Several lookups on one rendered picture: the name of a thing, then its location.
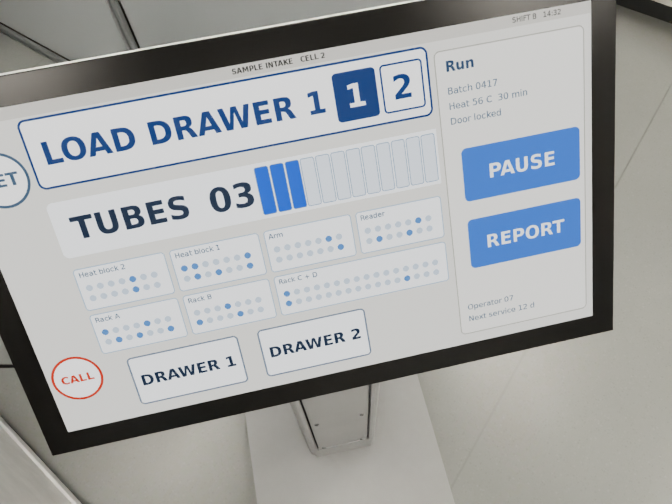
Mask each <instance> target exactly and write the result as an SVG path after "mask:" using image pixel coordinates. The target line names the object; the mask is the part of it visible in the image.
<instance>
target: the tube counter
mask: <svg viewBox="0 0 672 504"><path fill-rule="evenodd" d="M199 176H200V180H201V184H202V188H203V192H204V195H205V199H206V203H207V207H208V211H209V215H210V218H211V222H212V226H213V229H216V228H221V227H226V226H231V225H236V224H241V223H246V222H251V221H256V220H261V219H266V218H271V217H276V216H281V215H286V214H291V213H296V212H301V211H306V210H311V209H316V208H321V207H326V206H330V205H335V204H340V203H345V202H350V201H355V200H360V199H365V198H370V197H375V196H380V195H385V194H390V193H395V192H400V191H405V190H410V189H415V188H420V187H425V186H430V185H435V184H440V183H441V175H440V165H439V155H438V146H437V136H436V129H431V130H426V131H421V132H416V133H410V134H405V135H400V136H395V137H390V138H385V139H380V140H375V141H369V142H364V143H359V144H354V145H349V146H344V147H339V148H333V149H328V150H323V151H318V152H313V153H308V154H303V155H298V156H292V157H287V158H282V159H277V160H272V161H267V162H262V163H256V164H251V165H246V166H241V167H236V168H231V169H226V170H220V171H215V172H210V173H205V174H200V175H199Z"/></svg>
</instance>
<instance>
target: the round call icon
mask: <svg viewBox="0 0 672 504"><path fill-rule="evenodd" d="M42 364H43V367H44V369H45V372H46V374H47V377H48V379H49V381H50V384H51V386H52V389H53V391H54V393H55V396H56V398H57V401H58V403H59V406H62V405H67V404H72V403H76V402H81V401H85V400H90V399H94V398H99V397H103V396H108V395H112V393H111V390H110V387H109V385H108V382H107V379H106V376H105V374H104V371H103V368H102V366H101V363H100V360H99V358H98V355H97V352H96V350H94V351H89V352H84V353H79V354H75V355H70V356H65V357H61V358H56V359H51V360H47V361H42Z"/></svg>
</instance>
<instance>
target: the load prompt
mask: <svg viewBox="0 0 672 504"><path fill-rule="evenodd" d="M430 116H434V107H433V97H432V88H431V78H430V68H429V59H428V49H427V45H423V46H417V47H412V48H407V49H401V50H396V51H390V52H385V53H379V54H374V55H369V56H363V57H358V58H352V59H347V60H341V61H336V62H331V63H325V64H320V65H314V66H309V67H303V68H298V69H293V70H287V71H282V72H276V73H271V74H265V75H260V76H255V77H249V78H244V79H238V80H233V81H227V82H222V83H217V84H211V85H206V86H200V87H195V88H189V89H184V90H179V91H173V92H168V93H162V94H157V95H151V96H146V97H141V98H135V99H130V100H124V101H119V102H113V103H108V104H103V105H97V106H92V107H86V108H81V109H75V110H70V111H65V112H59V113H54V114H48V115H43V116H37V117H32V118H26V119H21V120H16V121H14V122H15V125H16V128H17V131H18V133H19V136H20V139H21V141H22V144H23V147H24V150H25V152H26V155H27V158H28V160H29V163H30V166H31V169H32V171H33V174H34V177H35V179H36V182H37V185H38V188H39V190H40V192H42V191H47V190H52V189H57V188H62V187H67V186H73V185H78V184H83V183H88V182H93V181H99V180H104V179H109V178H114V177H119V176H124V175H130V174H135V173H140V172H145V171H150V170H155V169H161V168H166V167H171V166H176V165H181V164H187V163H192V162H197V161H202V160H207V159H212V158H218V157H223V156H228V155H233V154H238V153H243V152H249V151H254V150H259V149H264V148H269V147H275V146H280V145H285V144H290V143H295V142H300V141H306V140H311V139H316V138H321V137H326V136H332V135H337V134H342V133H347V132H352V131H357V130H363V129H368V128H373V127H378V126H383V125H388V124H394V123H399V122H404V121H409V120H414V119H420V118H425V117H430Z"/></svg>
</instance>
